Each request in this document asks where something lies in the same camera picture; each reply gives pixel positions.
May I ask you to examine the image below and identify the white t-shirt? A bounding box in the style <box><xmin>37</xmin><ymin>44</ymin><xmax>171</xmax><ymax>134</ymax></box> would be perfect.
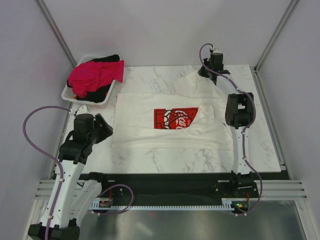
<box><xmin>111</xmin><ymin>72</ymin><xmax>233</xmax><ymax>151</ymax></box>

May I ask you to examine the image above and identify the white plastic basket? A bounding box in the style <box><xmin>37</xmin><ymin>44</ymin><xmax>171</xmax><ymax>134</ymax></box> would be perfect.
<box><xmin>61</xmin><ymin>54</ymin><xmax>124</xmax><ymax>108</ymax></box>

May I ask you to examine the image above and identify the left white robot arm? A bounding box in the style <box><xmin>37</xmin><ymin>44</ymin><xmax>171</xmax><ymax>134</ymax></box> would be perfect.
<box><xmin>27</xmin><ymin>113</ymin><xmax>113</xmax><ymax>240</ymax></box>

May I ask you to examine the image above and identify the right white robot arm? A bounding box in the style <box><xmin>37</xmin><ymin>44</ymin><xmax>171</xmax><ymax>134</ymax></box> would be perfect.
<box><xmin>198</xmin><ymin>49</ymin><xmax>256</xmax><ymax>197</ymax></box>

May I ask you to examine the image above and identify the red t-shirt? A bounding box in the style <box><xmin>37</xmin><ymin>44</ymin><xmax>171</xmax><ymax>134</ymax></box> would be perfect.
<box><xmin>67</xmin><ymin>60</ymin><xmax>125</xmax><ymax>98</ymax></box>

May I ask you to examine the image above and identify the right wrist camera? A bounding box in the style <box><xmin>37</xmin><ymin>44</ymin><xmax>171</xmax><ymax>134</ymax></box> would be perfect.
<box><xmin>211</xmin><ymin>48</ymin><xmax>222</xmax><ymax>53</ymax></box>

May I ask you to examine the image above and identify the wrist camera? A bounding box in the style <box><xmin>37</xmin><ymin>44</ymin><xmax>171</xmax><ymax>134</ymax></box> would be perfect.
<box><xmin>69</xmin><ymin>105</ymin><xmax>90</xmax><ymax>117</ymax></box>
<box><xmin>211</xmin><ymin>48</ymin><xmax>222</xmax><ymax>53</ymax></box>

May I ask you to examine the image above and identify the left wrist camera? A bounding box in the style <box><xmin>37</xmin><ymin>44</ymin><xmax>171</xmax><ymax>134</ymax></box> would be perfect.
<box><xmin>69</xmin><ymin>105</ymin><xmax>90</xmax><ymax>117</ymax></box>

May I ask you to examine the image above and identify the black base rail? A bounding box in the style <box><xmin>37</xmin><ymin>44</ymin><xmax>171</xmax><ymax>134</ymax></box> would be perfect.
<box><xmin>79</xmin><ymin>172</ymin><xmax>291</xmax><ymax>208</ymax></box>

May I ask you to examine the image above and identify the right aluminium frame post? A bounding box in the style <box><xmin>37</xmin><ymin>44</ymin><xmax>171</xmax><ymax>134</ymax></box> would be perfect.
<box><xmin>253</xmin><ymin>0</ymin><xmax>300</xmax><ymax>73</ymax></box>

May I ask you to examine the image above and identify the aluminium frame post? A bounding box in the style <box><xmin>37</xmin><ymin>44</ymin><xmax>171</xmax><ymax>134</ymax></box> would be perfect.
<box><xmin>34</xmin><ymin>0</ymin><xmax>77</xmax><ymax>67</ymax></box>
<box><xmin>253</xmin><ymin>0</ymin><xmax>300</xmax><ymax>73</ymax></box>

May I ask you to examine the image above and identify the left aluminium frame post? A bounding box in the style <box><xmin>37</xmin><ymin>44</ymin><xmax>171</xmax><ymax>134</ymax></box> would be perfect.
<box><xmin>34</xmin><ymin>0</ymin><xmax>77</xmax><ymax>67</ymax></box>

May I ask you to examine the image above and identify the white slotted cable duct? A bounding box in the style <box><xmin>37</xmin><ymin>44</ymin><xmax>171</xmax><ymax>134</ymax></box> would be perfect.
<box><xmin>89</xmin><ymin>198</ymin><xmax>250</xmax><ymax>211</ymax></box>

